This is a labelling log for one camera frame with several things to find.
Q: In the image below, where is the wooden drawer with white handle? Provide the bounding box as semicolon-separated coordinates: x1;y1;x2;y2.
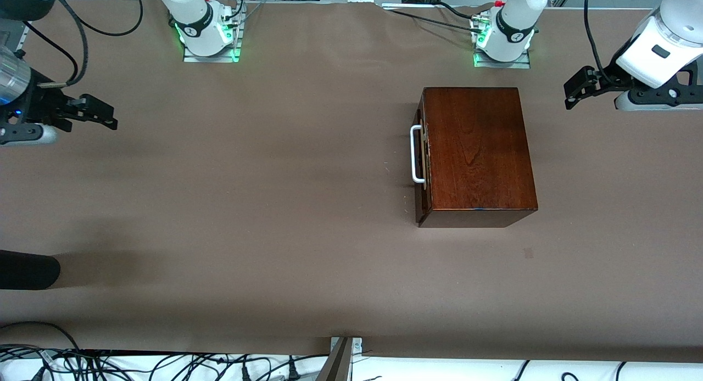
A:
411;93;432;214

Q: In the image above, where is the dark brown wooden cabinet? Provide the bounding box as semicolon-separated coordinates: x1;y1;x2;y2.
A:
416;87;538;228

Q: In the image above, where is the black rounded object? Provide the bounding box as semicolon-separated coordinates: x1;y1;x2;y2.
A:
0;249;61;290

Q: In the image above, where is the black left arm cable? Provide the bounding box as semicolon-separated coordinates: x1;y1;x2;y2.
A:
583;0;610;80

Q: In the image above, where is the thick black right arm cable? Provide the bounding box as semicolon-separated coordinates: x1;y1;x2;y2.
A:
38;0;88;88

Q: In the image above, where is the aluminium table edge rail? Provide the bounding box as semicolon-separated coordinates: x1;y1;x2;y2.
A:
14;0;55;55

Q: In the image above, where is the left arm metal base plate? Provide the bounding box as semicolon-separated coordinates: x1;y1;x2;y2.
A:
473;47;531;69

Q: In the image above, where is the thin black looping cable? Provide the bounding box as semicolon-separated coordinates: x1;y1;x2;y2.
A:
66;0;143;37

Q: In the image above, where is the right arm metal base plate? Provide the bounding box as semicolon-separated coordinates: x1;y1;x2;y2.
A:
183;41;242;63

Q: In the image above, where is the short black base cable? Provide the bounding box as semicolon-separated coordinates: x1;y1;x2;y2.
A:
434;1;478;21

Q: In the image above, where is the long black base cable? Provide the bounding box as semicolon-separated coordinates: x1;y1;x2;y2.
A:
384;8;477;30

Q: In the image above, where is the black arched cable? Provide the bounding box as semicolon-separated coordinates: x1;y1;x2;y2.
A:
0;321;83;353

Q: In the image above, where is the metal bracket post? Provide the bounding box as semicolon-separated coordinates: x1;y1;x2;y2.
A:
316;336;363;381

